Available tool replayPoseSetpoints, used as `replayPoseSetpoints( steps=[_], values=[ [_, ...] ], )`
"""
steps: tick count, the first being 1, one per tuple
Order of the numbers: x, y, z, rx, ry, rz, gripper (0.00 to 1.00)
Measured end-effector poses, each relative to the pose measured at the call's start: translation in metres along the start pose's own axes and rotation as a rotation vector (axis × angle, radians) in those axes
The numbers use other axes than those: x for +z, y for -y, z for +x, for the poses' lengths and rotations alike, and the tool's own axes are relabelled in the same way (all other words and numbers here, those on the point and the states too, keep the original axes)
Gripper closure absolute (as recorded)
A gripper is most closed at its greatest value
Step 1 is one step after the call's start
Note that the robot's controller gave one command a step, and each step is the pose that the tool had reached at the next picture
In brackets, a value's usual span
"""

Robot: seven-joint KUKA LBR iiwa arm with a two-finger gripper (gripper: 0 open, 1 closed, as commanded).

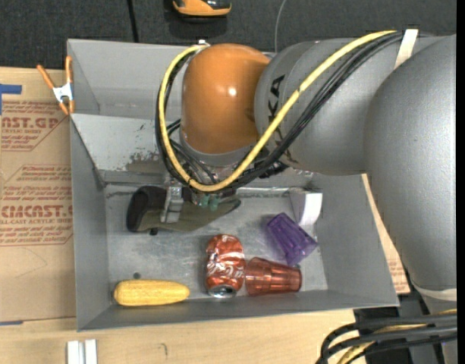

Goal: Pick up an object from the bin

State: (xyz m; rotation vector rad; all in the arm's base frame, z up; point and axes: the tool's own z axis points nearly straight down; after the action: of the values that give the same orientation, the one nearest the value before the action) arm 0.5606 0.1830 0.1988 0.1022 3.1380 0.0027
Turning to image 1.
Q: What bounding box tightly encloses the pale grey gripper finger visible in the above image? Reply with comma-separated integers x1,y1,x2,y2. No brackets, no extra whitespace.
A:
159,186,184,224

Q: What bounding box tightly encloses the grey metal bin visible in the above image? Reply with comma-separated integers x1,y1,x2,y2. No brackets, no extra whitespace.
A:
66,39,401,332

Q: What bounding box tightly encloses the crushed red soda can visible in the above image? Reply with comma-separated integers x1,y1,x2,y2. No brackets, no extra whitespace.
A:
205,234,248,300

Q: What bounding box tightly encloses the yellow corn cob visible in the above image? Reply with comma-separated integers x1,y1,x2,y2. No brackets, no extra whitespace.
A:
113,278,191,307

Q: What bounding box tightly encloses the purple plastic cup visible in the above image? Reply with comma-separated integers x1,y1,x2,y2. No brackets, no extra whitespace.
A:
266,212,319,267

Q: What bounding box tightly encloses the red-orange plastic cup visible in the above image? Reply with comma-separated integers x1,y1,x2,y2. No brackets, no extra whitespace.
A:
244,256,303,297

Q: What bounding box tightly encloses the brown cardboard board, red print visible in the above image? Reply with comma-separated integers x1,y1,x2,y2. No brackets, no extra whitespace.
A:
0,65,412,326

